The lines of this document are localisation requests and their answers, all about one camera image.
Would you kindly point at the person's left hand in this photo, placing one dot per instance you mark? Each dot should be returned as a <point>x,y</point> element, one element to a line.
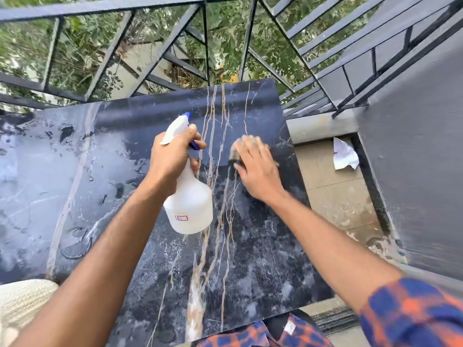
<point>171,158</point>

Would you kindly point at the person's right hand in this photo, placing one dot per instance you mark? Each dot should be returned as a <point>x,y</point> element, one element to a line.
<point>258,170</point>

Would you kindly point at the brown checked cloth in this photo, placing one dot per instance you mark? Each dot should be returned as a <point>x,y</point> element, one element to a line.
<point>234,157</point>

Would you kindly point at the white spray bottle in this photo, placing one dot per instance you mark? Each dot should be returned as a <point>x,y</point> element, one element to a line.
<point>190,209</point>

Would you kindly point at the cream plastic basket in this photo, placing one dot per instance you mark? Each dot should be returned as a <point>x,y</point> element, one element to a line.
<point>25,299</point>

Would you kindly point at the person's right forearm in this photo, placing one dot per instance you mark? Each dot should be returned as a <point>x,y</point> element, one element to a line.
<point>332,252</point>

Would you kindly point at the person's left forearm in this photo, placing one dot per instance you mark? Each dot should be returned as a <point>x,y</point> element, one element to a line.
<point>94,271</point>

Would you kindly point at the dark marble table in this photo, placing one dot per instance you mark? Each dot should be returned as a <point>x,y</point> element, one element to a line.
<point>260,249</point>

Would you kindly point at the crumpled white paper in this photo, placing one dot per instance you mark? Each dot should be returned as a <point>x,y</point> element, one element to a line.
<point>345,155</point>

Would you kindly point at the dark trousers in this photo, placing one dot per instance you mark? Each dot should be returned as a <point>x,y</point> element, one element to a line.
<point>276,321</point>

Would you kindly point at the green foliage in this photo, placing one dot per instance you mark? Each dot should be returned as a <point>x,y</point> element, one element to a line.
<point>90,28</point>

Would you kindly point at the black metal railing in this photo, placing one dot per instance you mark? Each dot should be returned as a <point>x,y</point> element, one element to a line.
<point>108,5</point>

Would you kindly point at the dark ribbed door threshold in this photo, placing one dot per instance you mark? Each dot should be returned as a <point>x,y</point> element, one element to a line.
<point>336,319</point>

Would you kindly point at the blue orange plaid shirt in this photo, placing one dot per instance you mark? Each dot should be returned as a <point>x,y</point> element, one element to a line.
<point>408,314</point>

